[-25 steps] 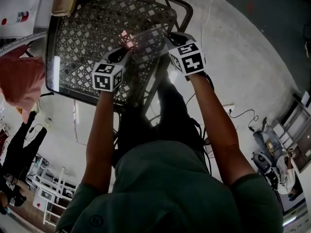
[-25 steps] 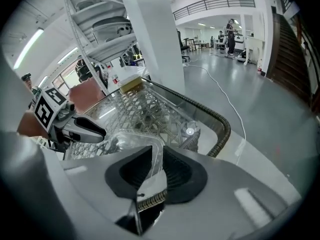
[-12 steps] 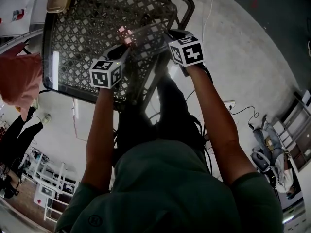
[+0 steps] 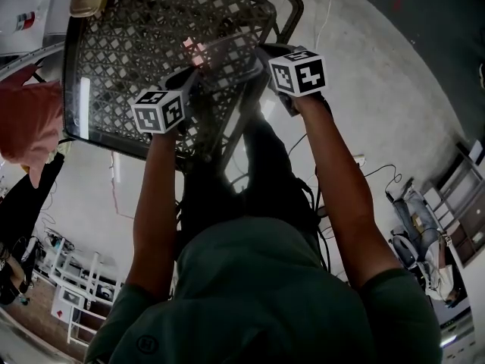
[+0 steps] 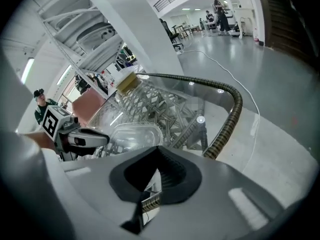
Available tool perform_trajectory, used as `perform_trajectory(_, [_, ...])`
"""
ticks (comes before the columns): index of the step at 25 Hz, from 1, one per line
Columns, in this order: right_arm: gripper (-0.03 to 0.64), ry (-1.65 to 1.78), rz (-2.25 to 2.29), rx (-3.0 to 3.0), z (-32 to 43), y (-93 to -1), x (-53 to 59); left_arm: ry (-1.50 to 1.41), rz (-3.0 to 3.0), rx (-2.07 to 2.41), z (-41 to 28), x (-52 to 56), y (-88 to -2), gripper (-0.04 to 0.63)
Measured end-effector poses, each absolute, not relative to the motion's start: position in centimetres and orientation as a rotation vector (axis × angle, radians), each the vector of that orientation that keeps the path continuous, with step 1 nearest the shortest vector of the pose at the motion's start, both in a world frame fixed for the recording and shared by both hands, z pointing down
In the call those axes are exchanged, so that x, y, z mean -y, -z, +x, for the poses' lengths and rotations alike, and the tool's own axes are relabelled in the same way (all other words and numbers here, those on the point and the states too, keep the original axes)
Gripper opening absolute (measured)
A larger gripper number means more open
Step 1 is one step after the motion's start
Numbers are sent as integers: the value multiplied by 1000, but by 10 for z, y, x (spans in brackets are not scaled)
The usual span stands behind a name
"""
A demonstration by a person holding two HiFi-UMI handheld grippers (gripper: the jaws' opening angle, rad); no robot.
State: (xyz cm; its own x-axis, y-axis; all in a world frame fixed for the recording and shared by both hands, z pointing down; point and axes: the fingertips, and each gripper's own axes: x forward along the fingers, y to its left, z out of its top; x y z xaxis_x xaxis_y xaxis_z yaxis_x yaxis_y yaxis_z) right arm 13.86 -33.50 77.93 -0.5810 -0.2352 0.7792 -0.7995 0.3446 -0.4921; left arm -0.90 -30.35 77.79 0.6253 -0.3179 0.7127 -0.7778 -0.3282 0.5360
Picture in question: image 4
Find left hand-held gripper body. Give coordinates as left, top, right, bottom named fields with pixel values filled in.
left=130, top=77, right=191, bottom=134

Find person's left forearm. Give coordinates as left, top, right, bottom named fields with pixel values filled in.
left=124, top=129, right=180, bottom=303

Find black rattan glass table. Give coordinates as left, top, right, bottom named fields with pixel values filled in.
left=60, top=0, right=305, bottom=174

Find pink padded jacket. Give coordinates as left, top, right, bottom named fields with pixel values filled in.
left=0, top=80, right=65, bottom=190

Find person's green shirt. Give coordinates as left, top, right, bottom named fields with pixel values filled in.
left=83, top=215, right=443, bottom=364

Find person's black trousers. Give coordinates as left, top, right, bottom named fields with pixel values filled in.
left=176, top=108, right=321, bottom=249

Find grey fabric bundle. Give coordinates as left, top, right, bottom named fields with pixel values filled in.
left=389, top=187, right=443, bottom=269

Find long white cable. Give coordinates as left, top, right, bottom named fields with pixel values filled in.
left=314, top=0, right=341, bottom=52

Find white folding rack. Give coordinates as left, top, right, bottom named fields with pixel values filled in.
left=48, top=236, right=127, bottom=345

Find wooden shelf unit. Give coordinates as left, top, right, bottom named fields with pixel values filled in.
left=422, top=140, right=485, bottom=269

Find black power cable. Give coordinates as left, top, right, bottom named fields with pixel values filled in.
left=365, top=163, right=403, bottom=200

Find person's right forearm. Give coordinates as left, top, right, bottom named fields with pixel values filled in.
left=294, top=96, right=403, bottom=292

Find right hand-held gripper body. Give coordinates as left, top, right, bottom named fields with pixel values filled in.
left=256, top=42, right=333, bottom=118

